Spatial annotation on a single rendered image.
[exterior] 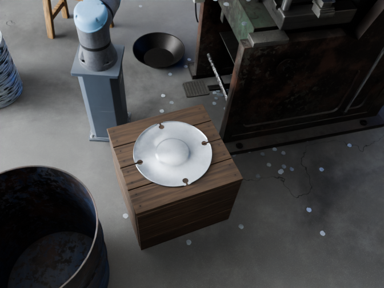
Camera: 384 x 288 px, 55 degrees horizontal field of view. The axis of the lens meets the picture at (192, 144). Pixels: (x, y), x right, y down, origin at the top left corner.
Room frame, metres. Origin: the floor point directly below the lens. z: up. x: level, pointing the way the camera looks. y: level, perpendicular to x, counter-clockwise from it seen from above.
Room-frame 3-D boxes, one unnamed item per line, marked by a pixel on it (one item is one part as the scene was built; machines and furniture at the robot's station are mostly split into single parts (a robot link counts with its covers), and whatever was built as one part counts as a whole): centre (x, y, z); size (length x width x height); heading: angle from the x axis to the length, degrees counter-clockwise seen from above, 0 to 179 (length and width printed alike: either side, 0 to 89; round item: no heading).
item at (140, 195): (0.76, 0.07, 0.18); 0.40 x 0.38 x 0.35; 118
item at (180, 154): (0.76, 0.07, 0.35); 0.29 x 0.29 x 0.01
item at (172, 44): (1.65, 0.25, 0.04); 0.30 x 0.30 x 0.07
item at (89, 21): (1.11, 0.42, 0.62); 0.13 x 0.12 x 0.14; 177
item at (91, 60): (1.10, 0.42, 0.50); 0.15 x 0.15 x 0.10
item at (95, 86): (1.10, 0.42, 0.23); 0.19 x 0.19 x 0.45; 5
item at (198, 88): (1.37, -0.21, 0.14); 0.59 x 0.10 x 0.05; 111
